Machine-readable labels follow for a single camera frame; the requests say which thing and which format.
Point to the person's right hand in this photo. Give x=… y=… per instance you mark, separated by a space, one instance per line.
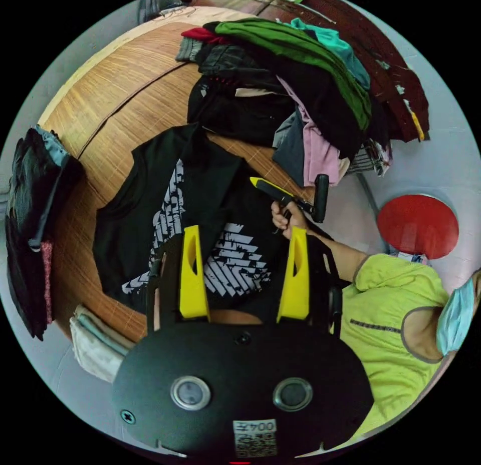
x=287 y=221

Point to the red round stool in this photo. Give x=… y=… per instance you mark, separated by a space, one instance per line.
x=417 y=224

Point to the dark green t-shirt with print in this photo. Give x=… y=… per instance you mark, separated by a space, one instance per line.
x=210 y=194

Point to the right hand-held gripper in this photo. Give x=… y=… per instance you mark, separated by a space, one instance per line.
x=291 y=202

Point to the pile of clothes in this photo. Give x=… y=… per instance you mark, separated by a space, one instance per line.
x=300 y=82

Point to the stack of folded clothes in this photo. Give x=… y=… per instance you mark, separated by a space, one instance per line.
x=30 y=217

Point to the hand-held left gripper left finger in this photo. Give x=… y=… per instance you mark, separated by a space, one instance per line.
x=192 y=285

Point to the dark wooden headboard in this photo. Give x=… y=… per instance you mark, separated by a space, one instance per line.
x=391 y=74

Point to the person's body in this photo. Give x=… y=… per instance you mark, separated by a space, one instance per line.
x=387 y=311

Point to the folded white cloth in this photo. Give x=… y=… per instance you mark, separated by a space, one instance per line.
x=92 y=341

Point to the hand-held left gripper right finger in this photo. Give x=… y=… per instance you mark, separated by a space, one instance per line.
x=297 y=288

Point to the person's right forearm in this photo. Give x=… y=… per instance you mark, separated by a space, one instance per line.
x=344 y=256

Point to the bed with woven mat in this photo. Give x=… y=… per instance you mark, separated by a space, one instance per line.
x=112 y=86

